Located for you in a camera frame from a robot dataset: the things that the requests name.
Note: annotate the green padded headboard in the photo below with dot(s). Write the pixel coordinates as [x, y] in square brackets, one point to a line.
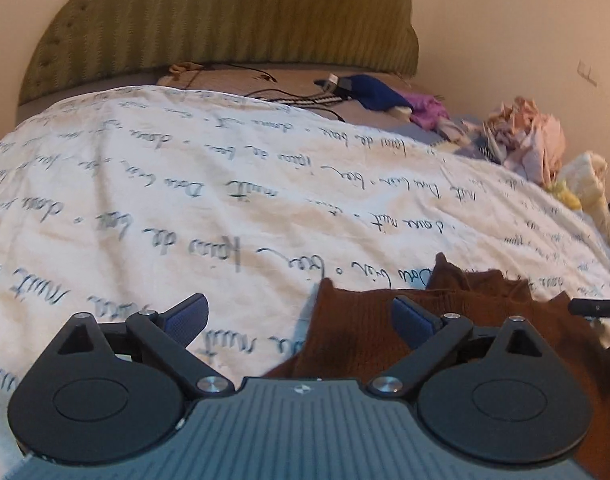
[210, 15]

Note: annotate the beige bed sheet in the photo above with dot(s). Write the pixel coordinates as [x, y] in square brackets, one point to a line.
[225, 82]

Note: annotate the white wall switch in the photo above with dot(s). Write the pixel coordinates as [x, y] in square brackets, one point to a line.
[587, 72]

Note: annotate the purple cloth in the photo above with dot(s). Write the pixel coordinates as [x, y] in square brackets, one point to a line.
[430, 112]

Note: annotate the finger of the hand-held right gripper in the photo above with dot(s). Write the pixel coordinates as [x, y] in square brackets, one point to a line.
[600, 307]

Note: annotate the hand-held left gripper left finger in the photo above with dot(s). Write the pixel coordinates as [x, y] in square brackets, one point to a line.
[187, 317]

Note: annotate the white script-printed blanket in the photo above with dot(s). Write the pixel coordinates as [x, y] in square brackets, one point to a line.
[185, 210]

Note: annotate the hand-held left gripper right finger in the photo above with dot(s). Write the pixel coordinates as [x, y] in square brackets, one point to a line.
[412, 322]

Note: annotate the pile of pink clothes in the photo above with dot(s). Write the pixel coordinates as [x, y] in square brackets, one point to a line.
[527, 135]

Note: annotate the white charger plug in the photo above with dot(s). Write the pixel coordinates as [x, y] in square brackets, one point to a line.
[329, 82]

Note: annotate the brown knitted sweater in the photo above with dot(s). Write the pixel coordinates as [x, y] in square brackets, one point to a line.
[355, 330]

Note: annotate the cream crumpled cloth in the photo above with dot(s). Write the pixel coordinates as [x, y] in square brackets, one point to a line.
[585, 180]

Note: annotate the dark blue cloth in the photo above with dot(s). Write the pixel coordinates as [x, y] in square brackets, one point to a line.
[370, 91]

